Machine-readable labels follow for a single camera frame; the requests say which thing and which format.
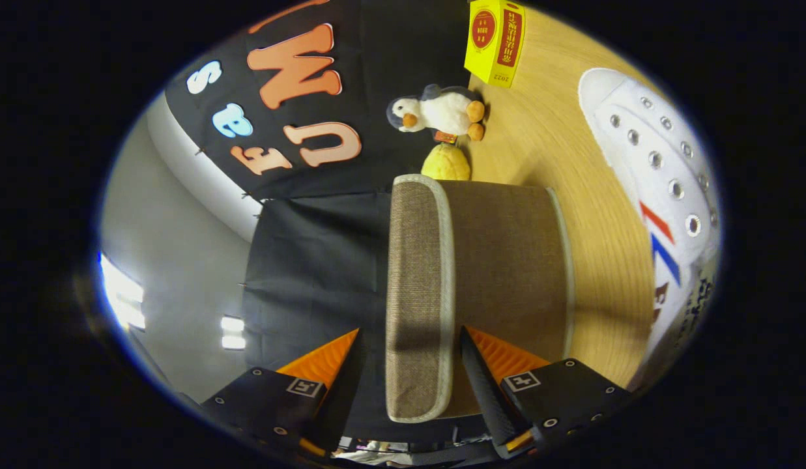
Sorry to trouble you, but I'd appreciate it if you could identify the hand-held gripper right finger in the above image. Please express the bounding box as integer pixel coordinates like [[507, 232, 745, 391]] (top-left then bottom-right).
[[459, 326, 633, 460]]

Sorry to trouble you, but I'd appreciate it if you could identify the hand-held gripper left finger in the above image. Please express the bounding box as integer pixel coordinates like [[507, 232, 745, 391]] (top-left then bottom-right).
[[201, 328, 364, 457]]

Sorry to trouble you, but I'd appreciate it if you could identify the brown fabric storage box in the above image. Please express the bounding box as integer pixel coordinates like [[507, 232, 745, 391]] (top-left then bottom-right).
[[384, 173, 576, 424]]

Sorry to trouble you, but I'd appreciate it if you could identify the white canvas shoe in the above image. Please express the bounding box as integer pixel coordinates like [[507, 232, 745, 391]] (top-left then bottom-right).
[[577, 67, 724, 391]]

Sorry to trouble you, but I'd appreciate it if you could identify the small ceiling light panel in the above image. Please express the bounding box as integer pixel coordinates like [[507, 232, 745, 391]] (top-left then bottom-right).
[[220, 315, 247, 351]]

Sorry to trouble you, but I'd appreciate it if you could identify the yellow bumpy plush ball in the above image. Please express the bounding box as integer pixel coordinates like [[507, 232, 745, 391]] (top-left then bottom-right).
[[420, 143, 472, 182]]

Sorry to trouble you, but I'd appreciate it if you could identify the large ceiling light panel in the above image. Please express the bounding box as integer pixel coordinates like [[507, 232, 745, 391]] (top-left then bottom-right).
[[98, 253, 147, 332]]

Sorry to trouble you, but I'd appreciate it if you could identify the penguin plush toy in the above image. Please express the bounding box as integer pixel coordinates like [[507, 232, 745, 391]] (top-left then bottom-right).
[[386, 83, 487, 143]]

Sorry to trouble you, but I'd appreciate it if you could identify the thick yellow book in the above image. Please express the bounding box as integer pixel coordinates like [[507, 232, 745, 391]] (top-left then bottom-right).
[[464, 0, 526, 89]]

